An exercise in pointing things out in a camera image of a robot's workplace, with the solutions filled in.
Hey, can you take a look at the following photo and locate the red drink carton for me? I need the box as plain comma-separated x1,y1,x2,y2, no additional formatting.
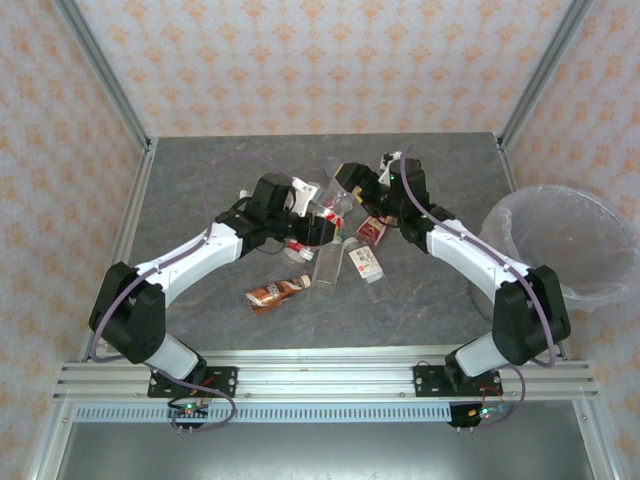
355,215,391,247

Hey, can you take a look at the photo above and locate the clear unlabelled plastic bottle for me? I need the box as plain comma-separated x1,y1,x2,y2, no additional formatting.
312,239,346,290

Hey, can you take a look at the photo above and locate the water bottle with red label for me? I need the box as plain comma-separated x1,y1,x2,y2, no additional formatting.
283,205,349,265

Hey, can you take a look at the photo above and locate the tea bottle with beige label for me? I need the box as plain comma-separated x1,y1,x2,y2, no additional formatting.
341,235,387,286

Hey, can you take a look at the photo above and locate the brown plastic drink bottle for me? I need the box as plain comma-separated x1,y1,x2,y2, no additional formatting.
244,273,312,317

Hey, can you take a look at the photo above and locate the grey round waste bin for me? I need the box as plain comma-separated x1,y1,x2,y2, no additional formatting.
469,184,632,321

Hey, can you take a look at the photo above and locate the clear plastic bin liner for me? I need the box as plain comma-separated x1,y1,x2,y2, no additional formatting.
479,184,632,311

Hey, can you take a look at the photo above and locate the purple tinted plastic bottle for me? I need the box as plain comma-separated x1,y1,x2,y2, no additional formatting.
322,167,357,216

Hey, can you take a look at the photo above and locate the small circuit board with LEDs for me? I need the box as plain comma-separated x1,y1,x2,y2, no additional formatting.
464,402,509,422
167,399,211,420

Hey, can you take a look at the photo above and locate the grey metal base panel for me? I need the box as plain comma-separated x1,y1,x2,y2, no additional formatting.
29,422,616,480

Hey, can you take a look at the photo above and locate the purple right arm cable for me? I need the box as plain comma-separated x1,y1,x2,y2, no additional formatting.
399,144,560,430

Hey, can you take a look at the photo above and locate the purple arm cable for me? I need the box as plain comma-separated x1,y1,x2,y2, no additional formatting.
89,151,296,436
399,144,560,430

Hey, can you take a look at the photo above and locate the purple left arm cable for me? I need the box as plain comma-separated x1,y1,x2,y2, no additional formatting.
89,151,296,436

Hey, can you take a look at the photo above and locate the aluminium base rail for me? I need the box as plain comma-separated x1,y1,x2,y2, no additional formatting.
53,349,600,401

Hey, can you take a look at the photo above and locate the aluminium frame post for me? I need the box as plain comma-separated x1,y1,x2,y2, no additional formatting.
52,0,154,154
497,0,599,151

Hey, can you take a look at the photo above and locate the white slotted cable duct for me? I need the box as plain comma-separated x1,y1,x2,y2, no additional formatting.
73,403,506,425

